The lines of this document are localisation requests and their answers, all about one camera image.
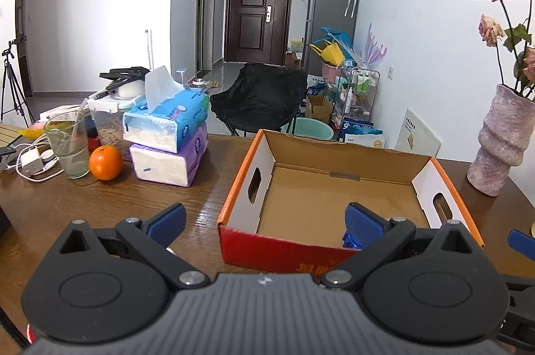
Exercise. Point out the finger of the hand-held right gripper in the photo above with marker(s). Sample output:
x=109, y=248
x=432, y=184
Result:
x=522, y=330
x=522, y=242

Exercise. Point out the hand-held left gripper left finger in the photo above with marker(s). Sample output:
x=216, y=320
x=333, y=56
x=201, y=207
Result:
x=169, y=223

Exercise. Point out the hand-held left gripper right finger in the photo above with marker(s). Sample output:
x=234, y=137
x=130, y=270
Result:
x=363, y=225

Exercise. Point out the orange red cardboard box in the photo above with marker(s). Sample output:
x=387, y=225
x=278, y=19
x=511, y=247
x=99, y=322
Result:
x=301, y=204

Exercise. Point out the purple tissue pack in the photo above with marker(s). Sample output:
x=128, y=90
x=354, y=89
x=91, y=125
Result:
x=167, y=167

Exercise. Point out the white green pack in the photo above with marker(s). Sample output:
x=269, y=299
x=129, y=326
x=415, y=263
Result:
x=365, y=140

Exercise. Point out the orange fruit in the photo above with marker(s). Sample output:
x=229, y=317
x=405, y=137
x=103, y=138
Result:
x=106, y=162

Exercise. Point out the blue plastic pack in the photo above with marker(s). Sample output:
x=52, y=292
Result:
x=355, y=125

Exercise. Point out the pink ribbed vase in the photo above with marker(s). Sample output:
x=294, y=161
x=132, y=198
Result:
x=501, y=142

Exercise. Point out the white board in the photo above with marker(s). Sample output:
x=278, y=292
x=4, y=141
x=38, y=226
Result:
x=418, y=137

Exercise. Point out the blue tissue pack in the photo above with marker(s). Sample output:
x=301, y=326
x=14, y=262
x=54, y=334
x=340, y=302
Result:
x=184, y=117

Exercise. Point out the green plastic basin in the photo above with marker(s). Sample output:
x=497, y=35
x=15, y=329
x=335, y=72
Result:
x=313, y=127

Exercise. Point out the clear plastic food container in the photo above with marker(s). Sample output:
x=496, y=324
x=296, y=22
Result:
x=108, y=125

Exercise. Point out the clear drinking glass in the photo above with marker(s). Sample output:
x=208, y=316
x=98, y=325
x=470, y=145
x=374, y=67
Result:
x=67, y=158

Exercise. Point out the small brown cardboard box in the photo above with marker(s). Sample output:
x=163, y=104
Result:
x=317, y=108

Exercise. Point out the metal rack trolley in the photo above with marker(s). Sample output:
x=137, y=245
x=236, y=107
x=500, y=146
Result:
x=359, y=87

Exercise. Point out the white straw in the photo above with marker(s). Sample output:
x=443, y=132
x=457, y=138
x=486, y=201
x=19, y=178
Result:
x=81, y=117

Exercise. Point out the white bowl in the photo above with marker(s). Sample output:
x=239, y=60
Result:
x=131, y=89

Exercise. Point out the blue pet feeder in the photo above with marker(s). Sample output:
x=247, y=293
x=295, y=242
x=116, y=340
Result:
x=182, y=77

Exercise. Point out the blue patterned bag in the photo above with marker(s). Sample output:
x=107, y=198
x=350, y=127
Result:
x=315, y=85

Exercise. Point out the white charger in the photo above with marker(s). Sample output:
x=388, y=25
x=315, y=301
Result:
x=31, y=162

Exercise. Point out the black folding chair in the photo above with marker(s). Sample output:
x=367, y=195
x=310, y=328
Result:
x=259, y=96

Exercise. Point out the pink bucket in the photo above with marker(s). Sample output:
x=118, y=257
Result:
x=330, y=71

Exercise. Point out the yellow banana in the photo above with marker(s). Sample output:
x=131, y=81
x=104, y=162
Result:
x=33, y=133

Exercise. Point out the white mop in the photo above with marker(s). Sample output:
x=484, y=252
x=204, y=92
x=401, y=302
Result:
x=149, y=50

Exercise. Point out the yellow bag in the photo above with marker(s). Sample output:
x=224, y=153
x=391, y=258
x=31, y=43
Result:
x=332, y=53

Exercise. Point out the purple plastic hangers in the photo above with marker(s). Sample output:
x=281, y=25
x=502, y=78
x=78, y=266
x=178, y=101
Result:
x=373, y=50

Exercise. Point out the blue plastic dustpan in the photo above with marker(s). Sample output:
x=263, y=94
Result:
x=334, y=34

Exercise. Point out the dark brown entrance door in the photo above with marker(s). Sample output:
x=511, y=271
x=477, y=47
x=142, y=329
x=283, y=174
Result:
x=250, y=29

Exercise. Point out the black tripod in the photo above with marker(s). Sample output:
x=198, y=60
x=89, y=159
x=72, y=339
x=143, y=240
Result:
x=8, y=75

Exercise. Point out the grey interior door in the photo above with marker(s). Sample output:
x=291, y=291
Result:
x=207, y=4

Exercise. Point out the grey refrigerator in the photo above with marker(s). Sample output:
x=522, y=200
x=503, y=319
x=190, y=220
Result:
x=330, y=4

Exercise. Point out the white wall socket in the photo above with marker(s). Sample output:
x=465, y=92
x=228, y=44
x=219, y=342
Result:
x=391, y=73

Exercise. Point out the black plastic frame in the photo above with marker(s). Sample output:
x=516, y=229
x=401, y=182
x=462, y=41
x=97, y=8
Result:
x=125, y=73

